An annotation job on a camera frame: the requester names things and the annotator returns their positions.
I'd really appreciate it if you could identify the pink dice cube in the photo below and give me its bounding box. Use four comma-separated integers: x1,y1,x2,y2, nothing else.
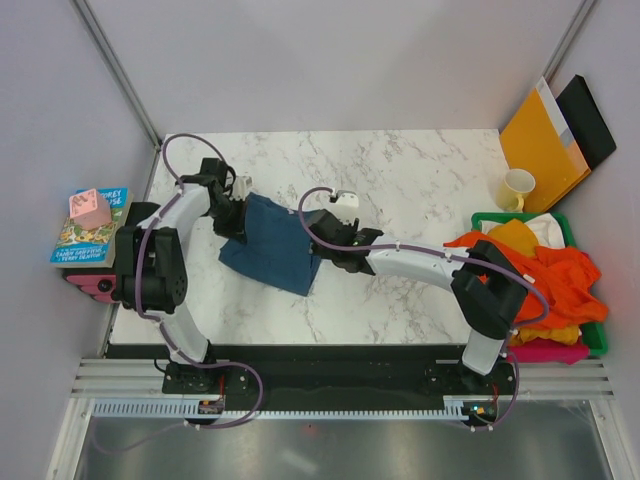
69,188,112,230

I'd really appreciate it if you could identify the white cable duct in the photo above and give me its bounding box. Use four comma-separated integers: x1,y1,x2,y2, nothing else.
92,393,496,420

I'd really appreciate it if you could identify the pink t shirt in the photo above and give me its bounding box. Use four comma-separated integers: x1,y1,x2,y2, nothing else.
510,339,590,365

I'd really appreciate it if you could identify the black flat box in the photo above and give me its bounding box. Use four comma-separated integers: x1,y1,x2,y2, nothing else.
556,75,617,170

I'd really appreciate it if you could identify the orange t shirt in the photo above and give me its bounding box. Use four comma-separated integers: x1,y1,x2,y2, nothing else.
445,231,609,328

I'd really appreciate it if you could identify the yellow t shirt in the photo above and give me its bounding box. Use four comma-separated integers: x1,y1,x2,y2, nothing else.
482,219,581,346

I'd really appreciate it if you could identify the black box under book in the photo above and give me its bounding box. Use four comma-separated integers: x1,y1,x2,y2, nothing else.
124,201,160,227

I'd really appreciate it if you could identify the green plastic bin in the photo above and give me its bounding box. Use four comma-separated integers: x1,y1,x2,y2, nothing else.
471,212,608,357

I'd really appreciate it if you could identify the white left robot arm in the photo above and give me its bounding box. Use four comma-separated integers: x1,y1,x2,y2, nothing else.
111,158,251,393

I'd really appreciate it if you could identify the white t shirt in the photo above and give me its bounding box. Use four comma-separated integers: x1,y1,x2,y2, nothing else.
525,213,566,249

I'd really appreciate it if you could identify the orange folder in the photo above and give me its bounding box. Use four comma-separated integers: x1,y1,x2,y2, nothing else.
500,78,591,213

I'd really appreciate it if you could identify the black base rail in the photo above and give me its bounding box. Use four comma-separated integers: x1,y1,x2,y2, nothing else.
162,345,515,409

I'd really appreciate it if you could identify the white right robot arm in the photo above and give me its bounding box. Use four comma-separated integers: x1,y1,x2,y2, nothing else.
303,210,529,394

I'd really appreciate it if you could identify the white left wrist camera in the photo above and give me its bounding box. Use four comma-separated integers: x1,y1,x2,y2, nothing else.
231,176,253,201

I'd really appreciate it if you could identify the pink black dumbbell set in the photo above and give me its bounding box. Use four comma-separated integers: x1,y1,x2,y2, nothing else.
62,268,116,304

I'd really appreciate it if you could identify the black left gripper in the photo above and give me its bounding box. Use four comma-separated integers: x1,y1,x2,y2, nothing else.
205,197,247,246

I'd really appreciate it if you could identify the yellow mug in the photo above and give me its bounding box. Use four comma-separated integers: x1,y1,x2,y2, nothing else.
495,169,536,213

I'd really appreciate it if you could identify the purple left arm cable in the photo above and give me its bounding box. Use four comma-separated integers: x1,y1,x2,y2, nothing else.
92,133,266,453

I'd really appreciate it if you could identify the blue paperback book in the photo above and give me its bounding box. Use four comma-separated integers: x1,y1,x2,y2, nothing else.
50,187,133,269

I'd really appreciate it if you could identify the blue t shirt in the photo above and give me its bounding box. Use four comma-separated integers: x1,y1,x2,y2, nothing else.
219,193,321,297

